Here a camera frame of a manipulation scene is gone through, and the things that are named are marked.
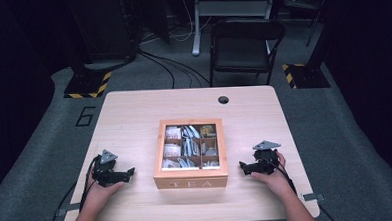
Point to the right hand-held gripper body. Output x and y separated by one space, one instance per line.
264 162

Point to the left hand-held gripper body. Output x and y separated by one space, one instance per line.
107 176

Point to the wooden box with glass lid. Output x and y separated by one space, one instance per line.
158 148

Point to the person's left hand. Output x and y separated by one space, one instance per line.
99 196

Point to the person's right hand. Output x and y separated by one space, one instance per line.
278 183

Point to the stack of pale tea packets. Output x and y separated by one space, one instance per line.
211 152

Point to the stack of yellow tea packets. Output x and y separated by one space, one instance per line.
207 131

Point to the grey tape strip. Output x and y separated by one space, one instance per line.
68 208
313 197

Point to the stack of grey tea packets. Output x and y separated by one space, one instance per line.
189 146

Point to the black table grommet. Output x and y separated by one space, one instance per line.
223 100

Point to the black stand with striped base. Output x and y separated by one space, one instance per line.
86 83
307 76

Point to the black folding chair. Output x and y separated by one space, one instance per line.
248 51

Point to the dark curtain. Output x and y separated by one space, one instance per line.
373 82
10 98

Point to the black cabinet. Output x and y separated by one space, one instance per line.
103 27

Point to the dark side table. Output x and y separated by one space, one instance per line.
301 6

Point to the white desk frame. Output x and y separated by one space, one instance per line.
229 8

